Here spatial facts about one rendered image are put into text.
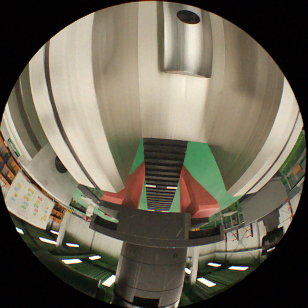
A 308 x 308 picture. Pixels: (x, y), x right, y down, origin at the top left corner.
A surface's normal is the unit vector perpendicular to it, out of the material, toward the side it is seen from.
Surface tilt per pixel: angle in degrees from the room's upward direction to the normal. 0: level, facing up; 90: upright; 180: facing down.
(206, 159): 0
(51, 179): 90
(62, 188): 90
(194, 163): 0
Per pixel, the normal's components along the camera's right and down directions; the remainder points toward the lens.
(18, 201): 0.99, 0.10
